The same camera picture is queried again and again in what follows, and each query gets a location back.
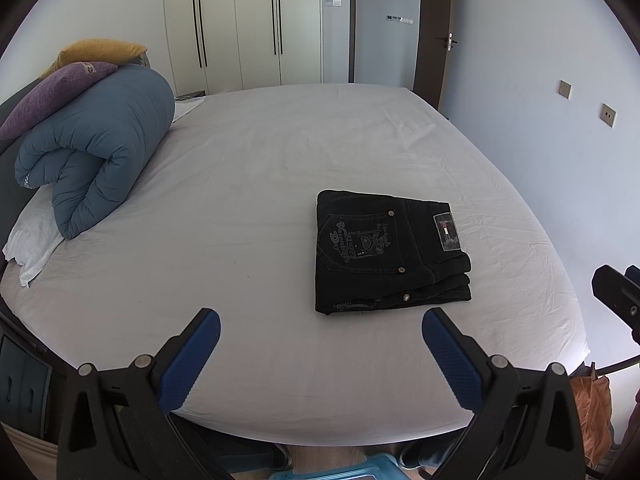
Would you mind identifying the purple pillow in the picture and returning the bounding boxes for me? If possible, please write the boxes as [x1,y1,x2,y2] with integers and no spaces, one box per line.
[0,61,120,142]

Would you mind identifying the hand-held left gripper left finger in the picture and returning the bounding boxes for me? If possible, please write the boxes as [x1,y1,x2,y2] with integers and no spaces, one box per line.
[56,307,236,480]

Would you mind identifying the black denim pants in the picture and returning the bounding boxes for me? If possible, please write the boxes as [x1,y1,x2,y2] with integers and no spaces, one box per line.
[314,189,473,317]

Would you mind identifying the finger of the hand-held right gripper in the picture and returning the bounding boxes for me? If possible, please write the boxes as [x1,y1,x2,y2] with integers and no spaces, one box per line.
[591,264,640,346]

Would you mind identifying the bed with white sheet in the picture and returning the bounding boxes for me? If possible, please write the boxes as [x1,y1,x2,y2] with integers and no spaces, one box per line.
[0,82,591,448]

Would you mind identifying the white wardrobe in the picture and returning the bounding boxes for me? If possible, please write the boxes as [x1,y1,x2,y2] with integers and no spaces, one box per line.
[162,0,323,97]

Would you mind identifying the beige cloth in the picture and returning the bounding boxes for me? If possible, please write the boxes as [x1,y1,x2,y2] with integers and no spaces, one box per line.
[0,422,58,480]

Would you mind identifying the yellow pillow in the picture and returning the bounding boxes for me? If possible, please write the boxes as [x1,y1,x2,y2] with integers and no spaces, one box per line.
[39,37,149,78]

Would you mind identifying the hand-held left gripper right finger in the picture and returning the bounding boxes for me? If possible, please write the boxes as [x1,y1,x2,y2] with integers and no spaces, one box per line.
[421,307,586,480]

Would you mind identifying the orange bag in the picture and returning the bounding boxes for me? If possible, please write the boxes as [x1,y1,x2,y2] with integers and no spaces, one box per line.
[570,362,613,471]

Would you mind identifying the dark brown door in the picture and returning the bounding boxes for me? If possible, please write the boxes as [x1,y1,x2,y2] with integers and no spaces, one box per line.
[412,0,453,111]

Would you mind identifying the blue rolled duvet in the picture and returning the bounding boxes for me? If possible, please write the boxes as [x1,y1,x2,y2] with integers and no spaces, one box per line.
[14,64,177,241]

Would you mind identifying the white pillow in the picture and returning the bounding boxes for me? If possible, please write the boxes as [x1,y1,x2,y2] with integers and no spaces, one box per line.
[172,97,206,123]
[2,187,66,288]

